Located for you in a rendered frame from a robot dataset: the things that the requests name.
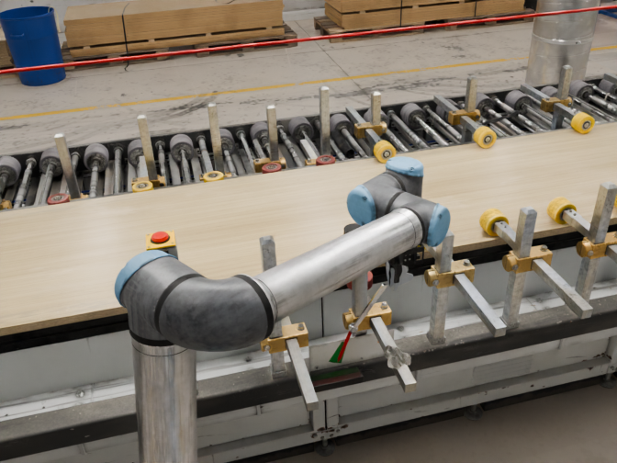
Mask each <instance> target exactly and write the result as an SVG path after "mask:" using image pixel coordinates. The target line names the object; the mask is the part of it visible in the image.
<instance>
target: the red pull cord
mask: <svg viewBox="0 0 617 463"><path fill-rule="evenodd" d="M614 8H617V6H601V7H592V8H583V9H574V10H566V11H556V12H548V13H539V14H530V15H521V16H513V17H496V18H487V19H479V20H469V21H461V22H453V23H443V24H435V25H426V26H417V27H408V28H392V29H383V30H374V31H366V32H356V33H348V34H339V35H330V36H321V37H313V38H304V39H295V40H279V41H270V42H261V43H253V44H243V45H235V46H226V47H217V48H208V49H200V50H191V51H174V52H166V53H156V54H148V55H139V56H130V57H121V58H113V59H104V60H95V61H87V62H70V63H61V64H53V65H43V66H35V67H26V68H17V69H8V70H0V74H2V73H19V72H27V71H37V70H45V69H53V68H62V67H71V66H80V65H88V64H97V63H106V62H122V61H131V60H139V59H149V58H157V57H165V56H175V55H183V54H191V53H200V52H209V51H225V50H234V49H243V48H251V47H260V46H269V45H277V44H287V43H295V42H303V41H313V40H329V39H338V38H346V37H355V36H363V35H372V34H381V33H389V32H399V31H407V30H415V29H425V28H440V27H450V26H458V25H467V24H476V23H484V22H493V21H501V20H510V19H519V18H527V17H544V16H552V15H562V14H570V13H578V12H588V11H596V10H605V9H614Z"/></svg>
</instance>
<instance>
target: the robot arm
mask: <svg viewBox="0 0 617 463"><path fill-rule="evenodd" d="M385 167H386V171H385V172H384V173H382V174H380V175H377V176H375V177H374V178H372V179H370V180H368V181H366V182H365V183H363V184H361V185H358V186H357V187H356V188H355V189H353V190H352V191H351V192H350V193H349V194H348V197H347V202H346V203H347V209H348V211H349V214H350V216H351V217H352V219H353V220H354V221H355V222H356V223H357V224H359V225H361V226H362V227H359V228H357V229H355V230H353V231H350V232H348V233H345V234H344V235H342V236H340V237H338V238H336V239H333V240H331V241H329V242H327V243H325V244H323V245H320V246H318V247H316V248H314V249H312V250H310V251H308V252H305V253H303V254H301V255H299V256H297V257H295V258H292V259H290V260H288V261H286V262H284V263H283V264H280V265H277V266H275V267H273V268H271V269H269V270H266V271H264V272H262V273H261V274H259V275H257V276H255V277H251V276H249V275H246V274H238V275H235V276H233V277H229V278H225V279H208V278H206V277H204V276H202V275H201V274H199V273H198V272H197V271H195V270H194V269H192V268H191V267H189V266H187V265H185V264H184V263H182V262H181V261H179V260H178V258H177V257H175V256H173V255H170V254H167V253H165V252H163V251H159V250H150V251H145V252H142V253H140V254H137V255H135V256H134V257H132V258H131V259H130V260H129V261H128V262H127V263H126V265H125V266H124V267H123V268H121V270H120V271H119V273H118V276H117V278H116V282H115V286H114V291H115V296H116V298H117V300H118V302H119V304H120V305H121V306H122V307H124V308H126V309H127V311H128V316H129V334H130V336H131V344H132V358H133V372H134V386H135V400H136V413H137V426H138V440H139V454H140V463H197V427H196V350H197V351H205V352H225V351H232V350H239V349H242V348H246V347H249V346H252V345H255V344H258V343H260V342H261V341H262V340H264V339H266V338H268V337H269V336H270V335H271V334H272V333H273V331H274V328H275V323H276V322H279V321H280V320H282V319H284V318H285V317H287V316H289V315H290V314H292V313H294V312H296V311H298V310H300V309H302V308H304V307H306V306H308V305H309V304H310V303H312V302H314V301H316V300H317V299H320V298H322V297H324V296H326V295H327V294H329V293H331V292H333V291H334V290H335V289H337V288H340V287H342V286H344V285H345V284H347V283H349V282H351V281H353V280H354V279H356V278H358V277H360V276H362V275H363V274H365V273H367V272H369V271H371V270H372V269H374V268H376V267H378V266H380V265H382V264H384V263H385V265H386V271H387V281H388V284H389V286H390V288H391V289H392V291H396V290H397V289H398V286H399V285H401V284H404V283H406V282H409V281H411V280H412V279H413V275H412V274H410V273H407V272H408V270H409V268H408V267H407V266H405V265H412V264H415V265H419V264H423V257H424V245H423V243H425V244H427V245H428V246H429V247H430V246H431V247H436V246H438V245H439V244H440V243H441V242H442V241H443V239H444V238H445V236H446V234H447V232H448V229H449V226H450V220H451V215H450V211H449V209H448V208H446V207H444V206H442V205H440V204H439V203H434V202H432V201H430V200H427V199H425V198H422V185H423V177H424V173H423V164H422V163H421V162H420V161H418V160H416V159H413V158H410V157H403V156H400V157H393V158H390V159H388V160H387V163H386V165H385ZM418 246H420V247H418ZM420 252H422V259H421V260H417V259H420V257H421V256H420V255H419V254H417V253H420Z"/></svg>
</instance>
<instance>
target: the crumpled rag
mask: <svg viewBox="0 0 617 463"><path fill-rule="evenodd" d="M384 356H385V357H386V358H387V365H388V367H390V368H396V369H401V367H402V365H404V364H405V365H410V361H411V356H410V355H409V354H408V353H403V352H401V350H400V349H399V348H398V347H395V348H394V347H392V346H391V345H390V344H388V345H387V346H386V347H385V353H384Z"/></svg>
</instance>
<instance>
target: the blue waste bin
mask: <svg viewBox="0 0 617 463"><path fill-rule="evenodd" d="M53 8H54V7H50V6H26V7H20V8H14V9H9V10H6V11H3V12H1V13H0V24H1V27H2V30H3V32H4V34H5V38H6V42H7V45H8V47H9V49H10V52H11V55H12V58H13V60H14V64H15V66H16V68H26V67H35V66H43V65H53V64H61V63H63V59H62V50H61V45H60V41H59V36H58V30H59V32H61V31H60V26H59V19H58V13H57V11H56V9H55V8H54V9H53ZM54 10H55V12H56V17H57V26H58V30H57V27H56V22H55V16H54ZM18 75H19V78H20V81H21V84H23V85H27V86H42V85H52V84H55V83H58V82H60V81H62V80H63V79H64V78H65V77H66V73H65V69H64V67H62V68H53V69H45V70H37V71H27V72H19V73H18Z"/></svg>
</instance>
